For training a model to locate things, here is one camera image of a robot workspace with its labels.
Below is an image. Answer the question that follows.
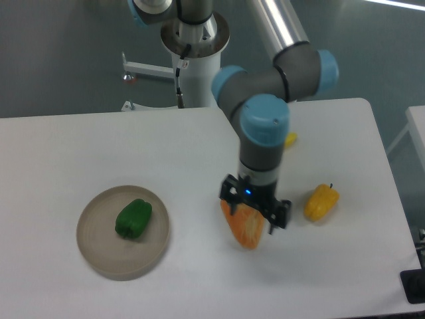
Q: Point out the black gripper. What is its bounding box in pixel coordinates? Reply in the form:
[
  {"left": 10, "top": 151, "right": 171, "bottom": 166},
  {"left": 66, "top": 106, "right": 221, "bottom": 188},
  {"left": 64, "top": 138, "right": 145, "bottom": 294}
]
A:
[{"left": 219, "top": 174, "right": 292, "bottom": 235}]

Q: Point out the green bell pepper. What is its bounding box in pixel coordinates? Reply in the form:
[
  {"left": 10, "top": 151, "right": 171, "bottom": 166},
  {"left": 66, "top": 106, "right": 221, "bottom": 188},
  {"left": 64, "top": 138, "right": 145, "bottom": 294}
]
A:
[{"left": 115, "top": 199, "right": 152, "bottom": 239}]

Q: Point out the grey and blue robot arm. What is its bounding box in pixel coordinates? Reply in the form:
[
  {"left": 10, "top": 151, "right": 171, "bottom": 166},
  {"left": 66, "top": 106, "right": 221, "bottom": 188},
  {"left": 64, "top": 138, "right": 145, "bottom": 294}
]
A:
[{"left": 123, "top": 1, "right": 339, "bottom": 229}]

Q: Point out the yellow bell pepper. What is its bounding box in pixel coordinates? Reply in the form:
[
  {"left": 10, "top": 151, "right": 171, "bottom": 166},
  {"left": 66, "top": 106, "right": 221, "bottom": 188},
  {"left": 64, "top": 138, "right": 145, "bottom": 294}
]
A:
[{"left": 303, "top": 183, "right": 340, "bottom": 222}]

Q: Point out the beige round plate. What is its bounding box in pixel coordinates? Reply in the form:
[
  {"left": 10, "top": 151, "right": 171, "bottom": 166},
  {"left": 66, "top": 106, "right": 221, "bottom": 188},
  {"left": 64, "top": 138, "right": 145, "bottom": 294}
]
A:
[{"left": 76, "top": 185, "right": 171, "bottom": 281}]

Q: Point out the orange bread wedge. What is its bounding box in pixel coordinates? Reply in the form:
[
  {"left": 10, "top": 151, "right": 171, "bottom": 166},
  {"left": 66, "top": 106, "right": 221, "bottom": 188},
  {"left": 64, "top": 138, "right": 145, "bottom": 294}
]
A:
[{"left": 220, "top": 200, "right": 265, "bottom": 250}]

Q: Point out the yellow banana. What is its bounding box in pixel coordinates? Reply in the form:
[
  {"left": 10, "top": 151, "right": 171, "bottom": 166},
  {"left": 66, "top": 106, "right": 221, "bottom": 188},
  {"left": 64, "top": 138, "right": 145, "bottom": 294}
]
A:
[{"left": 284, "top": 132, "right": 298, "bottom": 148}]

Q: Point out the black device at table edge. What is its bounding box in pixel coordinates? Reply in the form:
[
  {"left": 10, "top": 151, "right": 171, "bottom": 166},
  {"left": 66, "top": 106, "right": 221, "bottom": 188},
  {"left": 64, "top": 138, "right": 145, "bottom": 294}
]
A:
[{"left": 399, "top": 225, "right": 425, "bottom": 304}]

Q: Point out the white side table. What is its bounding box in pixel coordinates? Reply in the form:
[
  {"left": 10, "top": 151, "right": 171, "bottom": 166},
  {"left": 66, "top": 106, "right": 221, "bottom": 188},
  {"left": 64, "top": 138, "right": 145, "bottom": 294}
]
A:
[{"left": 385, "top": 106, "right": 425, "bottom": 167}]

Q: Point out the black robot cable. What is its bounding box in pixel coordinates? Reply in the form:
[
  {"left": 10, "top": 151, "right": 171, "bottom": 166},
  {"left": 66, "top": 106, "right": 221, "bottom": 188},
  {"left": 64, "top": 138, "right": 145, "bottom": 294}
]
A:
[{"left": 175, "top": 43, "right": 192, "bottom": 109}]

